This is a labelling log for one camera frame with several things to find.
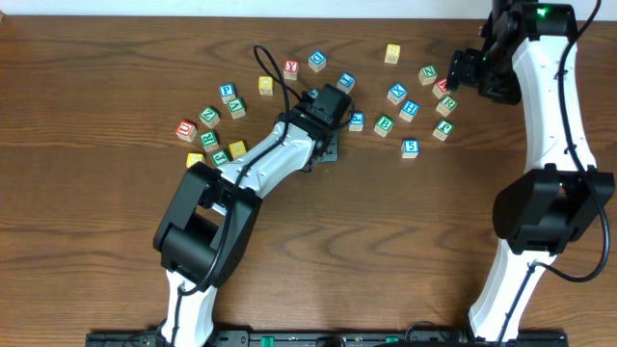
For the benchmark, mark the green n block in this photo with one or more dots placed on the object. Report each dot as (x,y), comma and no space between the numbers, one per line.
(427,75)
(210,117)

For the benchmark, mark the green N block right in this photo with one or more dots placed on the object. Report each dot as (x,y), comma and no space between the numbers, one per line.
(427,75)

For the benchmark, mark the blue H block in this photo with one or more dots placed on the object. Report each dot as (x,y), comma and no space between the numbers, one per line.
(409,110)

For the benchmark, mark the blue p block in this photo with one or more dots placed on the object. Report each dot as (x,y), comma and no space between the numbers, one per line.
(227,92)
(356,123)

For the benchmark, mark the yellow K block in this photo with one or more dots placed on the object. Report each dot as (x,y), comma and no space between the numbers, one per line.
(237,149)

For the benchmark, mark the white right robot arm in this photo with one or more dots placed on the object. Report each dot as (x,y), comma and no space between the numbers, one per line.
(529,58)

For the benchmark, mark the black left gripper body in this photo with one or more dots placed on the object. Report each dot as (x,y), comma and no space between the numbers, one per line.
(331,152)

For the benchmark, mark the blue 2 block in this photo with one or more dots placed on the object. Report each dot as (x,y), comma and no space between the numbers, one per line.
(313,93)

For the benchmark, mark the red M block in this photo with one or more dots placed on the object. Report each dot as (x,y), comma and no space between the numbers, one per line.
(440,89)

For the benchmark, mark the yellow block far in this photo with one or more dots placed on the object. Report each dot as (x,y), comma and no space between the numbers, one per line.
(393,52)

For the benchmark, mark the green j block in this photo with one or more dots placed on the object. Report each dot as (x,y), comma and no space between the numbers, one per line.
(443,129)
(219,158)

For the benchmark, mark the blue P block left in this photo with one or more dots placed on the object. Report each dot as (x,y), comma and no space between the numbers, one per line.
(227,92)

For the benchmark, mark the blue 5 block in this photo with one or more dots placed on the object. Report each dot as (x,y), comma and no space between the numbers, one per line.
(410,148)

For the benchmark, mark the green R block right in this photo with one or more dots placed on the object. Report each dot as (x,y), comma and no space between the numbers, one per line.
(446,105)

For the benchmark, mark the blue X block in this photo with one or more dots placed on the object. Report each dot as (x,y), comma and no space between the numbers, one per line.
(397,93)

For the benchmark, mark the green B block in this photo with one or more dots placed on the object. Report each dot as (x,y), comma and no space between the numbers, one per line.
(383,125)

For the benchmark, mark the red Y block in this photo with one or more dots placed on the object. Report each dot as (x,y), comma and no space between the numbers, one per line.
(290,70)

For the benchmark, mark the green V block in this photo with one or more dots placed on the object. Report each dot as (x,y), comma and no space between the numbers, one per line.
(237,108)

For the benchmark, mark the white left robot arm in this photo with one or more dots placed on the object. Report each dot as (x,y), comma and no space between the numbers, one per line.
(208,224)

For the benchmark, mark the red U block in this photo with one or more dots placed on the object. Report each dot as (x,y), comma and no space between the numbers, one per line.
(186,131)

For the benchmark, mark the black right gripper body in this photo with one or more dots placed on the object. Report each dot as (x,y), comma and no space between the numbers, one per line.
(491,73)

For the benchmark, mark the yellow O block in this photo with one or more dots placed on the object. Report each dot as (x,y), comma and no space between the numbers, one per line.
(265,85)

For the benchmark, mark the green r block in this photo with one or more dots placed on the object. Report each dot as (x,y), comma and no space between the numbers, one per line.
(446,105)
(209,141)

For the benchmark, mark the yellow G block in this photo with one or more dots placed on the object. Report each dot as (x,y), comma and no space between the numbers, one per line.
(194,158)

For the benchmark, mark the blue J block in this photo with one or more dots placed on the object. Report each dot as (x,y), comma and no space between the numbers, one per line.
(346,82)

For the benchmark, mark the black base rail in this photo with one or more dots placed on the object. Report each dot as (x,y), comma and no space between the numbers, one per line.
(246,339)

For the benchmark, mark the green J block right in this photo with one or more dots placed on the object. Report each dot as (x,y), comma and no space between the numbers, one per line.
(443,129)

